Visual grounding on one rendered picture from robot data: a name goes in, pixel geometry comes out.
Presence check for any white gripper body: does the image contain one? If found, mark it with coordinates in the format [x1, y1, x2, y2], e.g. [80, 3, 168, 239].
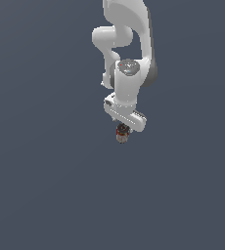
[103, 92, 148, 133]

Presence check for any small red brown can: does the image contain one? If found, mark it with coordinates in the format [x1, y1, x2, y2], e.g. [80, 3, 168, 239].
[115, 122, 131, 145]

